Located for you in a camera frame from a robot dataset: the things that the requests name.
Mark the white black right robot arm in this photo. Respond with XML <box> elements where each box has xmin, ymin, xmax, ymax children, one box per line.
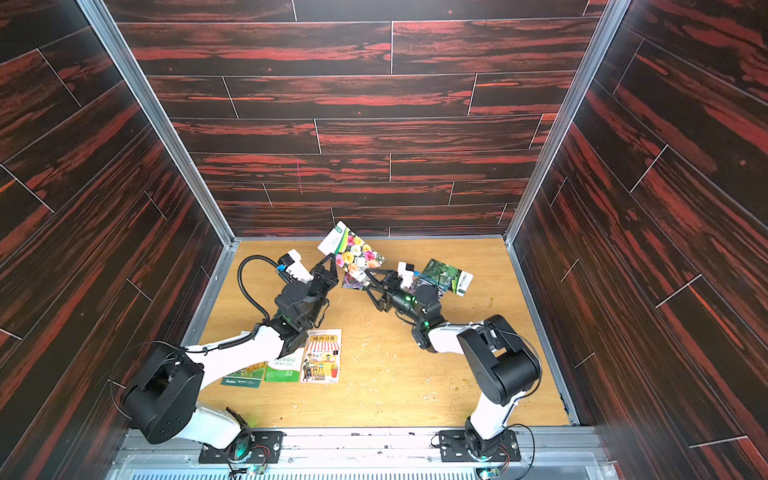
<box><xmin>365</xmin><ymin>269</ymin><xmax>542</xmax><ymax>461</ymax></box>

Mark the aluminium corner post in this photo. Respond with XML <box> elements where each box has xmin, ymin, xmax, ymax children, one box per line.
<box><xmin>76</xmin><ymin>0</ymin><xmax>235</xmax><ymax>248</ymax></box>
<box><xmin>505</xmin><ymin>0</ymin><xmax>631</xmax><ymax>253</ymax></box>

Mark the mixed ranunculus seed packet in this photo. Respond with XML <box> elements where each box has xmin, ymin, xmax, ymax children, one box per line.
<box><xmin>318</xmin><ymin>221</ymin><xmax>385</xmax><ymax>290</ymax></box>

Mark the aluminium corner post left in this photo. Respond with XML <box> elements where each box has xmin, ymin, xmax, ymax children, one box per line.
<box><xmin>76</xmin><ymin>0</ymin><xmax>235</xmax><ymax>248</ymax></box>

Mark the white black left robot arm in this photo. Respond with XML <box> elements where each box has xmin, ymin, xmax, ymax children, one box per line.
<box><xmin>118</xmin><ymin>251</ymin><xmax>339</xmax><ymax>463</ymax></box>

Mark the cartoon shop seed packet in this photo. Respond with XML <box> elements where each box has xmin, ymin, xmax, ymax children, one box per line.
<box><xmin>300</xmin><ymin>329</ymin><xmax>342</xmax><ymax>384</ymax></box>

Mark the magenta flower green seed packet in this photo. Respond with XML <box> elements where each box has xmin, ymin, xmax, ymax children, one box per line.
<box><xmin>264</xmin><ymin>349</ymin><xmax>304</xmax><ymax>383</ymax></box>

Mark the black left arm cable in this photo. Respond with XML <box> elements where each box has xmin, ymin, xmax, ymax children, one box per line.
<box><xmin>236</xmin><ymin>254</ymin><xmax>283</xmax><ymax>328</ymax></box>

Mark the yellow marigold seed packet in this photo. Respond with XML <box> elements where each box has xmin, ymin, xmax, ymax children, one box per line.
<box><xmin>221</xmin><ymin>362</ymin><xmax>268</xmax><ymax>389</ymax></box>

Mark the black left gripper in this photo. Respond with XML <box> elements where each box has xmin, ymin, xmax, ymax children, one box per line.
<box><xmin>301</xmin><ymin>254</ymin><xmax>336</xmax><ymax>331</ymax></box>

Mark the aluminium corner post right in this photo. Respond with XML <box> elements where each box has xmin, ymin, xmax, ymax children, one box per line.
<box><xmin>505</xmin><ymin>0</ymin><xmax>631</xmax><ymax>253</ymax></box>

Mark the green gourd seed packet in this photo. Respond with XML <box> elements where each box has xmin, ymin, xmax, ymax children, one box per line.
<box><xmin>420</xmin><ymin>259</ymin><xmax>474</xmax><ymax>296</ymax></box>

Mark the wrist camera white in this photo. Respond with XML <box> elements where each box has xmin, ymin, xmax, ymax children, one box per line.
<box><xmin>397</xmin><ymin>261</ymin><xmax>416</xmax><ymax>289</ymax></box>
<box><xmin>277</xmin><ymin>249</ymin><xmax>313</xmax><ymax>283</ymax></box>

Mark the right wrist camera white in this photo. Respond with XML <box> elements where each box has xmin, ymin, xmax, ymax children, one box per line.
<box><xmin>397</xmin><ymin>261</ymin><xmax>416</xmax><ymax>289</ymax></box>

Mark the aluminium front rail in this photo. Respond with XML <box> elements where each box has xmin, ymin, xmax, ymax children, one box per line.
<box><xmin>106</xmin><ymin>426</ymin><xmax>620</xmax><ymax>479</ymax></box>

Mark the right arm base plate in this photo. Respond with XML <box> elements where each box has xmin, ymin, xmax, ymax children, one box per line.
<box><xmin>433</xmin><ymin>429</ymin><xmax>521</xmax><ymax>463</ymax></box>

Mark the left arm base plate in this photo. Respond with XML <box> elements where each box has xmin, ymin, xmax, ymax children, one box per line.
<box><xmin>198</xmin><ymin>430</ymin><xmax>285</xmax><ymax>465</ymax></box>

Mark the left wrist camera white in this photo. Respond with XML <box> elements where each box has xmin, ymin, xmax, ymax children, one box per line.
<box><xmin>277</xmin><ymin>249</ymin><xmax>313</xmax><ymax>283</ymax></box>

